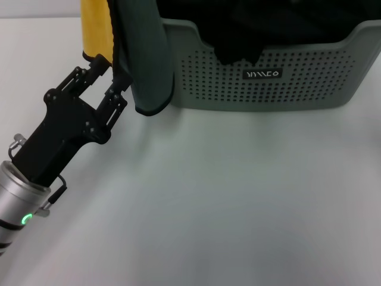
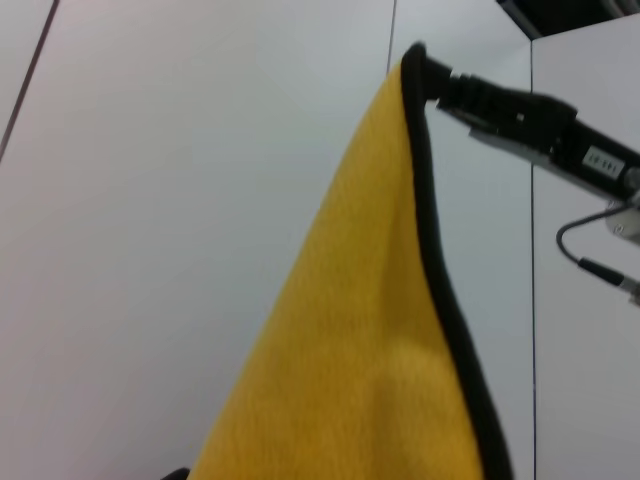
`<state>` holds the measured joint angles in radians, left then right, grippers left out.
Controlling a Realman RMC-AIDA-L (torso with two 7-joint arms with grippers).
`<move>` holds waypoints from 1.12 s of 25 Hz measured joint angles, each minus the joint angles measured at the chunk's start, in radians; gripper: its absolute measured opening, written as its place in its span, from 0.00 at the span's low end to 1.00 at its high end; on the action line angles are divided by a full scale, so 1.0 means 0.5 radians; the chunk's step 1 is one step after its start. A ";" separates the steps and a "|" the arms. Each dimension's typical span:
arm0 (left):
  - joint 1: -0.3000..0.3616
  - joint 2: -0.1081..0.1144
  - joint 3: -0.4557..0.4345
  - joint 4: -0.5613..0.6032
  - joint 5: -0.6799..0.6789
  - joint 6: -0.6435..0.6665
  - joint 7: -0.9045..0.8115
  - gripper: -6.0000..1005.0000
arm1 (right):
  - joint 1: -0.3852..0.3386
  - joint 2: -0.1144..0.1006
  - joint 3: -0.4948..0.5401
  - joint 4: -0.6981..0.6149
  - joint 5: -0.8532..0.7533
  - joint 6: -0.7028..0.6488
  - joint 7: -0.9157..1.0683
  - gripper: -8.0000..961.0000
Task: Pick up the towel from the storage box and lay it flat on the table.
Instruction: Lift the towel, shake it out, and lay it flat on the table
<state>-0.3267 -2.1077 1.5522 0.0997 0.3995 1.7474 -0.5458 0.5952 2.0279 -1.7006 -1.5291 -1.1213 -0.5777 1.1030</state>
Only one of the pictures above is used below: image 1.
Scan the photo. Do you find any dark green yellow towel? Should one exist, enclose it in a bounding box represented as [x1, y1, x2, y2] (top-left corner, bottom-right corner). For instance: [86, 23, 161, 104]
[80, 0, 175, 116]

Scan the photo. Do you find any black cloth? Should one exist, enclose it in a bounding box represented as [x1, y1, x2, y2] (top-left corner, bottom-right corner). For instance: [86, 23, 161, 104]
[156, 0, 381, 65]

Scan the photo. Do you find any green perforated storage basket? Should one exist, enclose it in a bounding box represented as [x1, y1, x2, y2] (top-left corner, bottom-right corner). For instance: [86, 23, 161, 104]
[160, 0, 381, 113]

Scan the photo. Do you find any left wrist cable with metal plug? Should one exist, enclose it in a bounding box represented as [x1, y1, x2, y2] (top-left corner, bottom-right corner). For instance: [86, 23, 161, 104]
[8, 133, 26, 159]

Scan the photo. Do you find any left wrist black looped cable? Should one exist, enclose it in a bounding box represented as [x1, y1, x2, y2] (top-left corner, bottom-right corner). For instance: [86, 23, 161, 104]
[36, 174, 68, 217]

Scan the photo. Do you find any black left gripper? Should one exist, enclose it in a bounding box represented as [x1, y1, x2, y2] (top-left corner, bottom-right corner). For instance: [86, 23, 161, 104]
[13, 54, 132, 187]

